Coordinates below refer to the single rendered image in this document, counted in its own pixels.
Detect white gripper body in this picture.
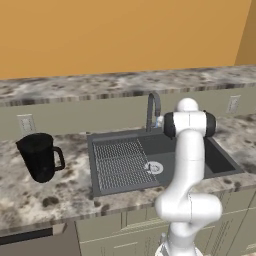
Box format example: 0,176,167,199
155,115,165,130

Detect dark grey sink faucet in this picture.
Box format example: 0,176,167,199
145,91,163,133

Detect silver sink drain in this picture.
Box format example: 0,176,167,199
144,161,165,176

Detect dark grey sink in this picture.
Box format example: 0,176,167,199
86,127,245,198

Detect beige cupboard drawer front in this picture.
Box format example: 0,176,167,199
74,206,169,244

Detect beige cupboard door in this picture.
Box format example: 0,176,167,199
198,190,256,256
79,229,170,256

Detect grey dishwasher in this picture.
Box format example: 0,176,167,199
0,221,81,256

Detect white wall outlet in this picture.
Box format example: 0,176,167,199
227,94,242,115
16,113,37,136

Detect black jug with handle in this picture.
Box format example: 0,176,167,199
15,132,66,184

